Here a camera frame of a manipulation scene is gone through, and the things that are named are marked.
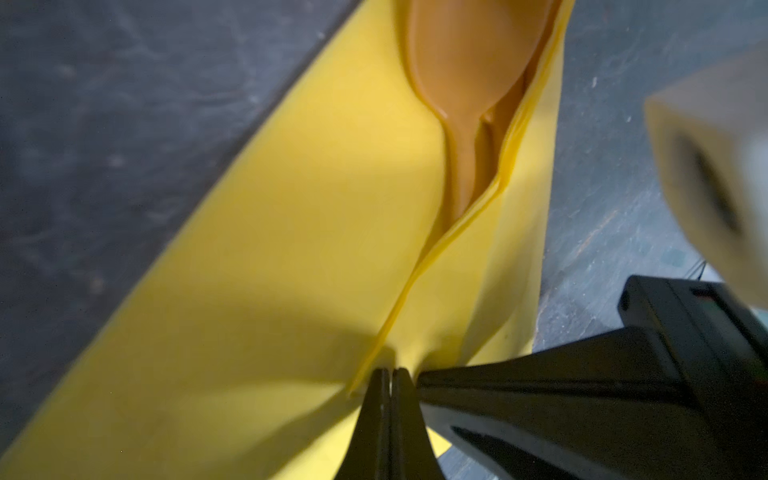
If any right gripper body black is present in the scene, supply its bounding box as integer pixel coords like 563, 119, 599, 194
618, 275, 767, 479

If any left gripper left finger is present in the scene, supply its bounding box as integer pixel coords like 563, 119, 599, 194
334, 369, 391, 480

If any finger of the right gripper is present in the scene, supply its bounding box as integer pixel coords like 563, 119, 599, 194
417, 327, 738, 479

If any orange plastic spoon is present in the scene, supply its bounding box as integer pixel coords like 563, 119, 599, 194
406, 0, 552, 221

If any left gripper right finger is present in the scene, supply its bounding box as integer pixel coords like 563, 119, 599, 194
391, 368, 445, 480

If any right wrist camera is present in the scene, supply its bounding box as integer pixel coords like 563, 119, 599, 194
644, 45, 767, 309

